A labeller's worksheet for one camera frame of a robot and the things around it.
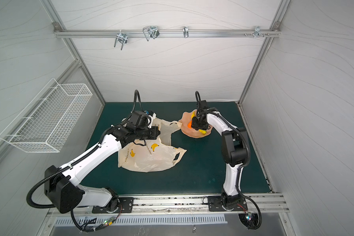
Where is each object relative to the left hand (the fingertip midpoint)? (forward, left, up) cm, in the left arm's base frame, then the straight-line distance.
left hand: (163, 130), depth 78 cm
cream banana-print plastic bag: (-10, +5, -9) cm, 14 cm away
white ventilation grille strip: (-39, +34, -23) cm, 57 cm away
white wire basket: (-5, +54, +11) cm, 55 cm away
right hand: (+15, -21, -12) cm, 29 cm away
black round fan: (-36, -46, -24) cm, 63 cm away
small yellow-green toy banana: (+11, -25, -17) cm, 32 cm away
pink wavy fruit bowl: (+24, -13, -18) cm, 33 cm away
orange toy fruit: (+17, -15, -17) cm, 29 cm away
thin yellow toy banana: (+24, -18, -15) cm, 34 cm away
